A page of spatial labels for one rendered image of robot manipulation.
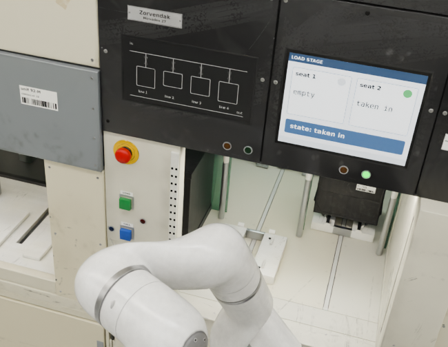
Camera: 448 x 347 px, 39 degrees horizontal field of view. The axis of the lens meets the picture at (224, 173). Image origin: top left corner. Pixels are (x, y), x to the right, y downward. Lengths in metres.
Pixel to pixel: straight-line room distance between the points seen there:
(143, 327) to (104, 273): 0.11
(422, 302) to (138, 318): 0.87
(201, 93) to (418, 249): 0.59
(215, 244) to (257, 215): 1.27
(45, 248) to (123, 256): 1.15
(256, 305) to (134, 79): 0.63
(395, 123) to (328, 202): 0.78
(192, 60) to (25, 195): 1.11
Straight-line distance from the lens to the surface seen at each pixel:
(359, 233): 2.16
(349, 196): 2.09
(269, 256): 2.00
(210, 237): 0.95
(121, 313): 0.89
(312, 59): 1.34
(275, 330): 1.29
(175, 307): 0.87
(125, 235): 1.72
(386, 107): 1.37
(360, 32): 1.31
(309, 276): 2.00
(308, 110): 1.39
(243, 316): 1.13
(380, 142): 1.40
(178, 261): 0.94
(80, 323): 2.04
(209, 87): 1.42
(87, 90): 1.54
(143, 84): 1.48
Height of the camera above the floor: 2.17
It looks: 32 degrees down
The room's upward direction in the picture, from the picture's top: 5 degrees clockwise
